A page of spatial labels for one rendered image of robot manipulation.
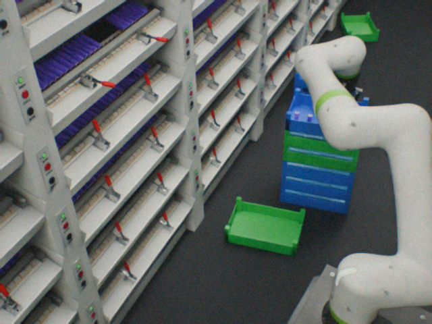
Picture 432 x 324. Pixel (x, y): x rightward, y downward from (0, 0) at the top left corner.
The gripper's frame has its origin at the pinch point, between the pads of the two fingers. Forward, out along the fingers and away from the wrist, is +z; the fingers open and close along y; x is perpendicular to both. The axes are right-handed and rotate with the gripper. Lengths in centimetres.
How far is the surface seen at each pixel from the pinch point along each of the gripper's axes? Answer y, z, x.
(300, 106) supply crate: -17.5, 11.8, 5.2
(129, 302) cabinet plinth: -62, 8, -91
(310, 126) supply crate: -10.4, 1.1, -9.9
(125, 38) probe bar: -59, -70, -31
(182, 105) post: -52, -30, -27
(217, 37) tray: -48, -29, 5
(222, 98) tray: -52, 11, 3
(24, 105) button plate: -61, -94, -70
